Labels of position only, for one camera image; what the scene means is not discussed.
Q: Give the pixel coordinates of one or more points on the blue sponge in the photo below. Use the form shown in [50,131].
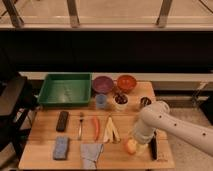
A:
[61,148]

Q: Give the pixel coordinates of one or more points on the yellow apple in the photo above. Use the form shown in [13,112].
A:
[130,146]

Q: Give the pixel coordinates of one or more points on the purple bowl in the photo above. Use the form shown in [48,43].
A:
[102,84]

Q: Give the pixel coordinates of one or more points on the orange carrot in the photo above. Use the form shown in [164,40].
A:
[96,124]

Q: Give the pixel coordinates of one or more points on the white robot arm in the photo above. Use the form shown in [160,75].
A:
[157,116]

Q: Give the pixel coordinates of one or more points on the grey cloth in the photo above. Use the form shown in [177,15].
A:
[90,153]

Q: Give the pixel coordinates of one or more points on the black remote control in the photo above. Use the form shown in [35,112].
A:
[62,121]

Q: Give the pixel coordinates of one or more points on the blue plastic cup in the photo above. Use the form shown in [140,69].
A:
[101,101]

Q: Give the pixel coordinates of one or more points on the small dark metal cup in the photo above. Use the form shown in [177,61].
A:
[144,102]

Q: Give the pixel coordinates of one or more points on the green plastic tray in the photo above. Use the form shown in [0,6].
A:
[66,90]

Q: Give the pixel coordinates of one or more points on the red bowl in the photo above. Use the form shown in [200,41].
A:
[126,83]

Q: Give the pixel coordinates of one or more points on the black handled tool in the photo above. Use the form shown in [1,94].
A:
[153,144]

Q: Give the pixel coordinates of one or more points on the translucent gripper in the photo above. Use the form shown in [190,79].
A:
[139,148]

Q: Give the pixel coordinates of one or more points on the black chair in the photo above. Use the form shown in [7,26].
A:
[16,100]

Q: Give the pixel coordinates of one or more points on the white cup with dark contents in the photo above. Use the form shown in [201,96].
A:
[120,101]

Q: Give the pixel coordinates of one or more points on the metal fork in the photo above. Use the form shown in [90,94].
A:
[81,119]

